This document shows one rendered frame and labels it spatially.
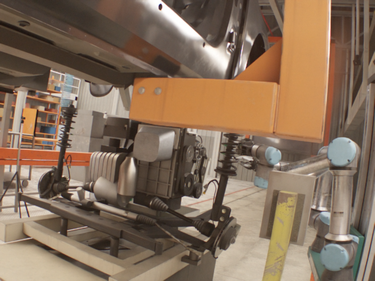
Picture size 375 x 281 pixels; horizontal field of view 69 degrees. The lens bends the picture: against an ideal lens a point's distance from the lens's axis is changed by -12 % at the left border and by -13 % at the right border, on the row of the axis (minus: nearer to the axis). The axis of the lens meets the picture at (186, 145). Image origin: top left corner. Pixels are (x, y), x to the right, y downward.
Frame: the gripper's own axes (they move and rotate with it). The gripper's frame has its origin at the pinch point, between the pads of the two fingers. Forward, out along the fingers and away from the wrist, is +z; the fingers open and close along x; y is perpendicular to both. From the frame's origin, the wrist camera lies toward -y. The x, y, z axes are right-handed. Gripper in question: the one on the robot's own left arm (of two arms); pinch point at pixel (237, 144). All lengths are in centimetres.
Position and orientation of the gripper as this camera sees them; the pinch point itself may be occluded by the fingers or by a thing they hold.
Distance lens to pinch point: 170.2
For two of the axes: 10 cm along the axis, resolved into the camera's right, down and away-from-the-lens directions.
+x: -0.7, 9.9, 1.4
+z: -3.8, -1.6, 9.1
